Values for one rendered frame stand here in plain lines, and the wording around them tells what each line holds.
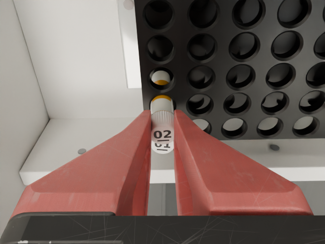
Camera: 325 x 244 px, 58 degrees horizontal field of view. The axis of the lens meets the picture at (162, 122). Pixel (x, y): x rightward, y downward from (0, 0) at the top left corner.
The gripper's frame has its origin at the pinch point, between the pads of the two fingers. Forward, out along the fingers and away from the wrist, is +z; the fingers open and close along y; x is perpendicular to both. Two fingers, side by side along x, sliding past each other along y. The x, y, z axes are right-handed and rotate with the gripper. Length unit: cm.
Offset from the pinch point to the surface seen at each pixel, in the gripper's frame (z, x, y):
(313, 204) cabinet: 21.0, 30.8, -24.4
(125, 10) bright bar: 7.6, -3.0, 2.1
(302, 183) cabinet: 25.6, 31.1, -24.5
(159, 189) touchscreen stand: 76, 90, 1
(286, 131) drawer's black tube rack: 2.1, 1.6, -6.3
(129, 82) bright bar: 7.5, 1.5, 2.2
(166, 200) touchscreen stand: 69, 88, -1
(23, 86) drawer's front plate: 6.8, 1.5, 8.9
